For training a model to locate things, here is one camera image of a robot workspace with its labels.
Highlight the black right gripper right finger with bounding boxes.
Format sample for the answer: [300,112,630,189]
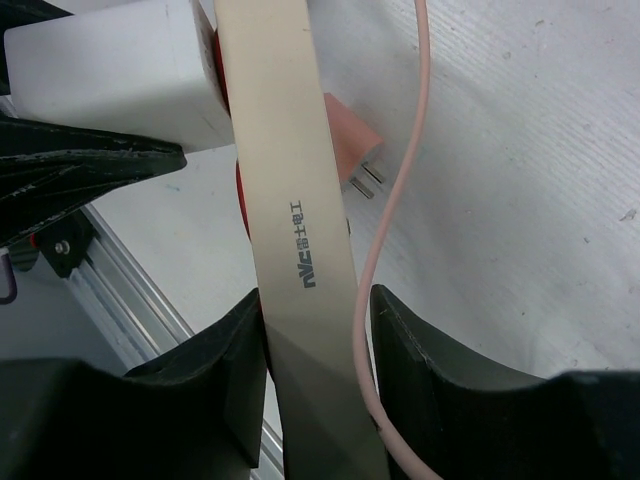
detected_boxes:
[370,285,639,479]

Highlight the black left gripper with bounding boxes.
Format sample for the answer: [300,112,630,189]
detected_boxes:
[1,115,186,279]

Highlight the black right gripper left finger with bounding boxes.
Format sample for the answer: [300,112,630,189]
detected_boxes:
[1,292,266,479]

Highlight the beige power strip red sockets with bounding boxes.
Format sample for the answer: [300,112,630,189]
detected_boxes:
[214,1,389,479]

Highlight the white USB charger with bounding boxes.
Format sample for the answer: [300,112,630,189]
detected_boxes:
[4,1,234,152]

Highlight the pink USB charger cube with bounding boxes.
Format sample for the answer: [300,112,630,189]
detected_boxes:
[324,93,385,199]

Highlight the pink USB cable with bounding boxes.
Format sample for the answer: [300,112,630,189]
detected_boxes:
[352,0,446,480]

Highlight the aluminium front rail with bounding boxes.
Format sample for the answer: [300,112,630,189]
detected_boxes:
[69,206,284,479]

